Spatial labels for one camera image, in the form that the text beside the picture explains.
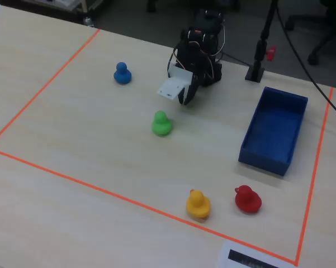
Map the blue rubber duck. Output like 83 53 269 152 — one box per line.
113 61 132 85

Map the red rubber duck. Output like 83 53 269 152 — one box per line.
234 184 263 214

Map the black office chair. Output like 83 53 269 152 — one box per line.
284 0 336 66

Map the small black box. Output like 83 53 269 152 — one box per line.
245 0 280 83

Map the long black cable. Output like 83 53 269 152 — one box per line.
276 0 336 123

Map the blue plastic box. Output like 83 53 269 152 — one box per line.
238 86 309 177

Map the white red servo wire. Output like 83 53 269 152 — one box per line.
212 23 226 58

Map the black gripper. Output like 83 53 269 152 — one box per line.
167 41 211 106

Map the yellow rubber duck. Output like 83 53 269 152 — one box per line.
186 189 211 219

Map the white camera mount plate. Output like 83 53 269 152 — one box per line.
156 61 194 101

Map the white paper with black bar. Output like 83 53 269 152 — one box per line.
217 240 290 268

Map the green rubber duck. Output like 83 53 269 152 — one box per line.
151 110 173 137

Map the orange tape strip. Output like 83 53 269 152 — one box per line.
0 28 101 148
0 146 299 266
295 87 334 266

